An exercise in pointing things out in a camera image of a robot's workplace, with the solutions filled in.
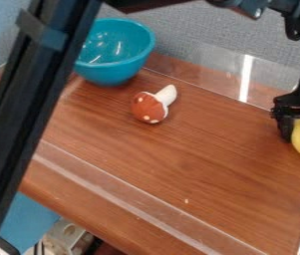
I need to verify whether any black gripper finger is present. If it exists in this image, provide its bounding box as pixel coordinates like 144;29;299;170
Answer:
279;118;295;142

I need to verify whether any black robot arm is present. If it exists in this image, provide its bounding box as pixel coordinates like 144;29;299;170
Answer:
0;0;300;225

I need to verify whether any blue plastic bowl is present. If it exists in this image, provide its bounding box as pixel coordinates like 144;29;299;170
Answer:
75;18;156;87

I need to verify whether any red white toy mushroom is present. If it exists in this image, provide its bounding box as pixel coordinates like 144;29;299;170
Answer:
132;85;178;125

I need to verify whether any grey power strip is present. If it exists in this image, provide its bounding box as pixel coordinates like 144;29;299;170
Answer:
33;218;96;255

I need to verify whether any clear acrylic tray wall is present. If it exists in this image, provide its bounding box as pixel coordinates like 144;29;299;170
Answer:
21;65;300;255

